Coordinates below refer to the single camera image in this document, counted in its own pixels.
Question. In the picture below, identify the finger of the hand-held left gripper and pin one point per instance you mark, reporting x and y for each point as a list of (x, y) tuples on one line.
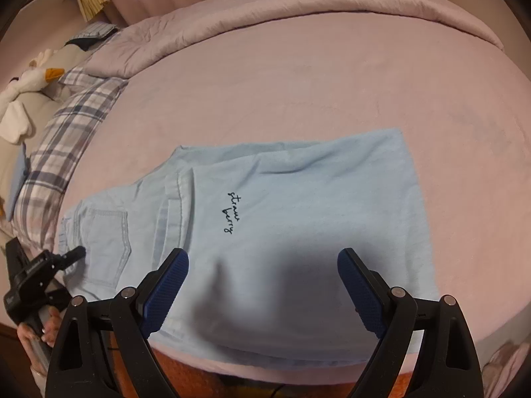
[(72, 255)]

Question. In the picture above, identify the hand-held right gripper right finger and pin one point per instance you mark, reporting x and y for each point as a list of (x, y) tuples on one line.
[(361, 294)]

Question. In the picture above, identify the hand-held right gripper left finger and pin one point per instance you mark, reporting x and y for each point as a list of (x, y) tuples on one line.
[(166, 294)]

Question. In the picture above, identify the light blue strawberry print pants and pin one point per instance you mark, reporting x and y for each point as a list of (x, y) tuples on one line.
[(290, 199)]

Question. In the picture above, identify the person's left hand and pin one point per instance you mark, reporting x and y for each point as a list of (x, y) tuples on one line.
[(52, 323)]

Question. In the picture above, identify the large plaid pillow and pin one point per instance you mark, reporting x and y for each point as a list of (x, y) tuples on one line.
[(70, 132)]

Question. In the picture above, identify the pale pink cloth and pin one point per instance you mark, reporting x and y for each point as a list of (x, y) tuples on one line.
[(506, 365)]

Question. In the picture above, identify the small plaid pillow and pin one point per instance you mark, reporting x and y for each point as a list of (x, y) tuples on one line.
[(74, 76)]

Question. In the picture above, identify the white goose plush toy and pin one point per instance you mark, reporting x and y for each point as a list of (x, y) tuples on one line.
[(29, 81)]

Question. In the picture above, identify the bed with pink sheet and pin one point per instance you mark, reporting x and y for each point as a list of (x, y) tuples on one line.
[(332, 91)]

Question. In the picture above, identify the folded plaid clothes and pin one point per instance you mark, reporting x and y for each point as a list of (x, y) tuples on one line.
[(95, 31)]

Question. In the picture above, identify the pink quilt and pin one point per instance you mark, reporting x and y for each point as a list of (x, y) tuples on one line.
[(290, 4)]

